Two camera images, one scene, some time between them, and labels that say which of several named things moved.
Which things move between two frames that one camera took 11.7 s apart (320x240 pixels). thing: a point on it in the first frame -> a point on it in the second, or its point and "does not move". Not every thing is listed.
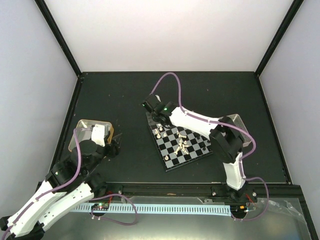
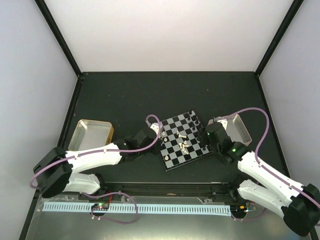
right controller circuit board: x=238 y=210 does not move
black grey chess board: x=175 y=148 does not move
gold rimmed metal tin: x=86 y=135 does not move
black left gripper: x=114 y=147 -> x=158 y=144
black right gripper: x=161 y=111 -> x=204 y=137
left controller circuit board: x=100 y=206 does not move
